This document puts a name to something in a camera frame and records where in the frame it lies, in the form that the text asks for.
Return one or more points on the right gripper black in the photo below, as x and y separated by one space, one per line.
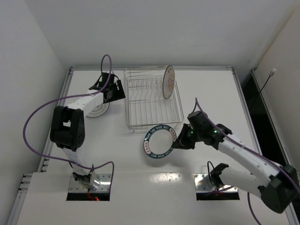
185 135

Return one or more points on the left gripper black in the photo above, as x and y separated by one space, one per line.
116 93

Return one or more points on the dark teal rimmed plate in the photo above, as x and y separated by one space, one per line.
158 141

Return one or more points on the orange sunburst plate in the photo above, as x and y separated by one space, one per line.
168 81

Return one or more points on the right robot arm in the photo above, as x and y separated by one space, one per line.
277 186

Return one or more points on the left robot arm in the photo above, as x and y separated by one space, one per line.
68 127

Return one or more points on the white plate teal rings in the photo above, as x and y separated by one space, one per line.
98 111

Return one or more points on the metal wire dish rack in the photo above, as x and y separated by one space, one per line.
145 105

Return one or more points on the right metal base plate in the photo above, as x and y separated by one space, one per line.
203 185

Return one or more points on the metal base plate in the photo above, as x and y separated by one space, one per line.
203 185
104 182

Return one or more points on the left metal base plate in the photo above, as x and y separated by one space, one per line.
104 182

